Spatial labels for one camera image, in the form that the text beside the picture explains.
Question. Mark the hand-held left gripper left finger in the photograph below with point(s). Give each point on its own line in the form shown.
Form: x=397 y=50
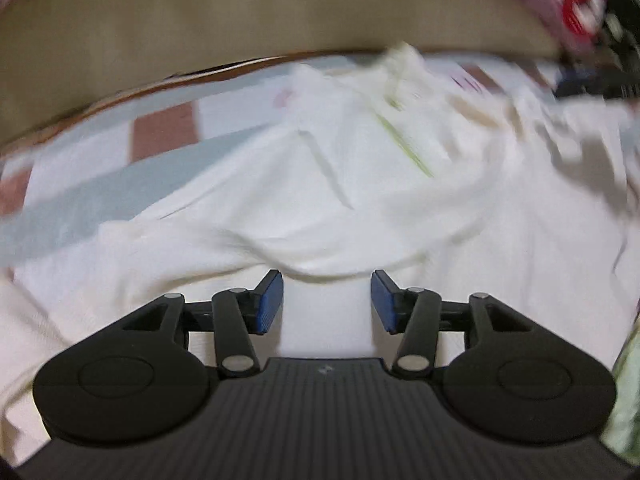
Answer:
x=270 y=302

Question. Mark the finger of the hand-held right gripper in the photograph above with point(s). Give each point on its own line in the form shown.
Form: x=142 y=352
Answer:
x=590 y=85

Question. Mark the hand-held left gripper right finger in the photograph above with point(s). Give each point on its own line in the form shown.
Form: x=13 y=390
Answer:
x=382 y=305

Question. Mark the white knit garment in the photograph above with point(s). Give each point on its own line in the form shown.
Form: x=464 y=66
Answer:
x=325 y=200

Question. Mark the white quilt purple trim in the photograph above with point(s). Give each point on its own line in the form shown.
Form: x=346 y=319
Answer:
x=582 y=5

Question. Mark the black white patterned cloth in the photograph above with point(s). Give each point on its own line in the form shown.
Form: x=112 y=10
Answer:
x=625 y=5

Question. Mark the checked pastel rug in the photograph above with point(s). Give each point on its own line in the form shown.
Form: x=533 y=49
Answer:
x=165 y=130

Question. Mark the green patterned cloth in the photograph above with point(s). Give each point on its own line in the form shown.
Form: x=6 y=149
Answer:
x=625 y=390

